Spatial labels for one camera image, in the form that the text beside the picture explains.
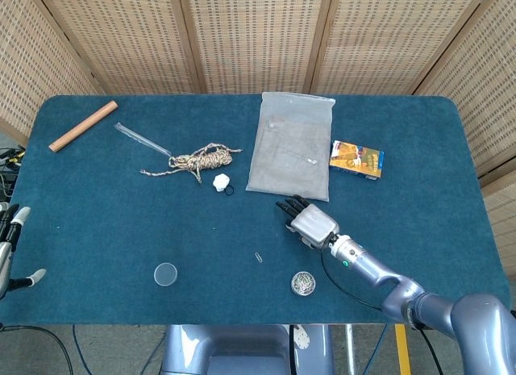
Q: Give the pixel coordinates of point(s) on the grey cloth in plastic bag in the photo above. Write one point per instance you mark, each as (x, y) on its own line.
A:
(292, 149)

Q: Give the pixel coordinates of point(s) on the silver table leg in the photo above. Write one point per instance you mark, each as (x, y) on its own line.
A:
(350, 351)

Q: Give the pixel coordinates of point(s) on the paper clip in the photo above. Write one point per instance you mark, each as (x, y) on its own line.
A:
(258, 257)

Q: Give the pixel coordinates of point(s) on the yellow and blue box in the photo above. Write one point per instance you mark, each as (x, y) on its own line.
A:
(356, 159)

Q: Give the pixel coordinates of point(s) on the woven bamboo folding screen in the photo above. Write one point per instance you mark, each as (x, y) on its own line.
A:
(258, 36)

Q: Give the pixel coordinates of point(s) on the round clear container of clips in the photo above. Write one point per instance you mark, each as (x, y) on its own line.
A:
(303, 283)

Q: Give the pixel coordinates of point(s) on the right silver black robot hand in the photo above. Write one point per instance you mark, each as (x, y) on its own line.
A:
(314, 226)

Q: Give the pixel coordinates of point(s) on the blue-grey robot torso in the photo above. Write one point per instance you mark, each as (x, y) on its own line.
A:
(242, 351)

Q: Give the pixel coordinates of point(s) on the wooden rod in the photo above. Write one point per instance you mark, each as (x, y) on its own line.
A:
(82, 126)

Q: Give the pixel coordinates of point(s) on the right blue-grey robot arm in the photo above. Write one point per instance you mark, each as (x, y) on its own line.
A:
(375, 270)

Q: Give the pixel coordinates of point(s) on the white plastic cap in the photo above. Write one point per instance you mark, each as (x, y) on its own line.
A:
(220, 182)

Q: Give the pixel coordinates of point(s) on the clear plastic tube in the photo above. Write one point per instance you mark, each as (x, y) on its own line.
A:
(141, 140)

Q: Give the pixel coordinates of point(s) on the clear round plastic lid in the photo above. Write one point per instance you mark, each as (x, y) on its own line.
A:
(165, 274)

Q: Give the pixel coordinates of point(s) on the white perforated bracket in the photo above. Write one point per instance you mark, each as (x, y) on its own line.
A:
(301, 338)

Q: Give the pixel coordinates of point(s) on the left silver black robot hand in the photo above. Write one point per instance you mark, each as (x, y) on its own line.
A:
(6, 250)

